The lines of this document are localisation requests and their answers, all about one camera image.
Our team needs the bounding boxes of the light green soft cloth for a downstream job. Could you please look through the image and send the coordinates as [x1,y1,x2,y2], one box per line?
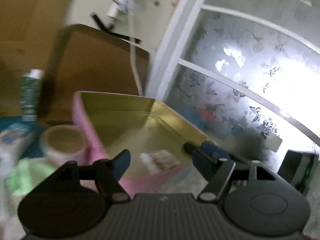
[6,158,58,197]

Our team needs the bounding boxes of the small striped packet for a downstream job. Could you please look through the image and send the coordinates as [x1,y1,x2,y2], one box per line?
[139,150,182,174]

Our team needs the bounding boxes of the round snack can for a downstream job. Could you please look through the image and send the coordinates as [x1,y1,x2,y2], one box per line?
[40,125,88,166]

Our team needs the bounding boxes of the pink tin storage box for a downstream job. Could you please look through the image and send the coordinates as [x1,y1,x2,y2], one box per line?
[72,92,210,197]

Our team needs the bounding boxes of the frosted glass door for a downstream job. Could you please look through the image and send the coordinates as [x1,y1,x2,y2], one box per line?
[146,0,319,155]

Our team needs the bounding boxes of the green drink carton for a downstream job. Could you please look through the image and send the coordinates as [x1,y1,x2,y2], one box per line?
[21,69,44,122]

